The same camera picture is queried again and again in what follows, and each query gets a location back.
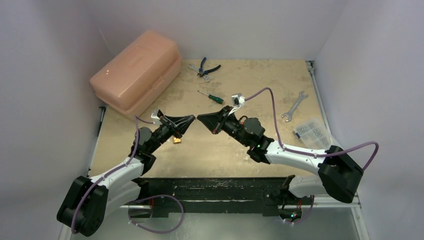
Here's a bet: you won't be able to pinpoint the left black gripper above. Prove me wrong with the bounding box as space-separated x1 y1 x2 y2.
147 115 194 154

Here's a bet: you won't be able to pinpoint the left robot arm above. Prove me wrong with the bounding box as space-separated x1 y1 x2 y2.
56 110 196 237

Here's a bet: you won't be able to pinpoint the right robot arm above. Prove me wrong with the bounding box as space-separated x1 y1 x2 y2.
197 106 364 204

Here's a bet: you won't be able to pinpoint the small silver wrench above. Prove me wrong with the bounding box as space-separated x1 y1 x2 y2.
187 64 211 83

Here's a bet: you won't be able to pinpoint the pink plastic toolbox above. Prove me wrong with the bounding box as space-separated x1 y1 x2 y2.
89 30 182 119

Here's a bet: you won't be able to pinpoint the large silver wrench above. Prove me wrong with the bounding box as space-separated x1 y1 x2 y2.
281 91 309 123

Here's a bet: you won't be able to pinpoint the clear plastic screw box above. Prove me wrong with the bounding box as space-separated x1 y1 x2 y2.
293 117 341 150

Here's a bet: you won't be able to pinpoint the green handled screwdriver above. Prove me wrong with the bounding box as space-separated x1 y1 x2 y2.
198 90 224 105

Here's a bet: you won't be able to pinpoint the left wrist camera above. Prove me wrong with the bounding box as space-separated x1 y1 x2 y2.
150 109 163 121

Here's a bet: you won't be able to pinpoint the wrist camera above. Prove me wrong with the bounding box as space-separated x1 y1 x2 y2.
229 93 245 115
150 109 163 121

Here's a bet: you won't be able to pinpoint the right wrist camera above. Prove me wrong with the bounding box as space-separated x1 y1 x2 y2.
229 93 245 115

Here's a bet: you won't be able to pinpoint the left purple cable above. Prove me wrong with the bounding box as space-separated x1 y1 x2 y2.
70 114 157 235

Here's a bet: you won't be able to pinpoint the blue handled pliers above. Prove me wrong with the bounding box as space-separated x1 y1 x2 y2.
197 57 222 78

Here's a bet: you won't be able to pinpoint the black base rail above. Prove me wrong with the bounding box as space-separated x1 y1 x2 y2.
138 176 312 218

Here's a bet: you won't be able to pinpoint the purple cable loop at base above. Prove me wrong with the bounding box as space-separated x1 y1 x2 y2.
127 194 185 235

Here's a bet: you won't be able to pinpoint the aluminium frame rail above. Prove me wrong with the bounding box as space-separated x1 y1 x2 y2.
313 195 361 208

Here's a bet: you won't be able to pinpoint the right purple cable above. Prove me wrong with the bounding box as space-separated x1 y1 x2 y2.
244 87 380 172

